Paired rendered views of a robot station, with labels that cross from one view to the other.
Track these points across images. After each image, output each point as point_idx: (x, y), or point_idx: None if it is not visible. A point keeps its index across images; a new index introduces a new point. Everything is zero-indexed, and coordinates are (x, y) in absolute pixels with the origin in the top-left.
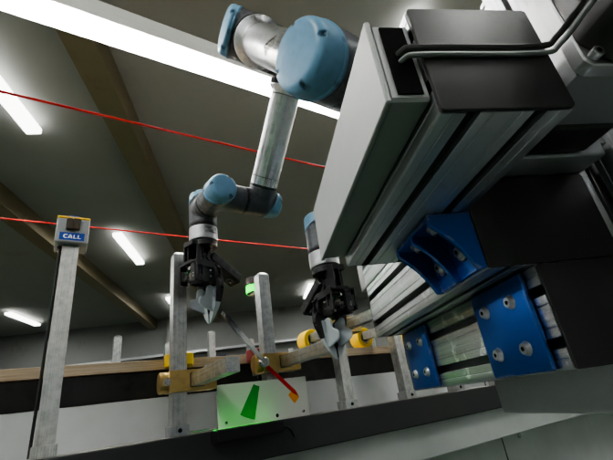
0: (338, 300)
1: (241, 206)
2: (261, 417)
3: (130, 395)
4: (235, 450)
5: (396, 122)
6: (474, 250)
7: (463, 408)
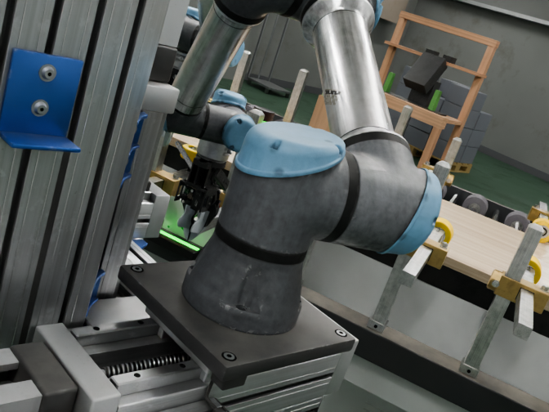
0: (189, 194)
1: (186, 50)
2: (196, 239)
3: (164, 161)
4: (164, 248)
5: None
6: None
7: (443, 389)
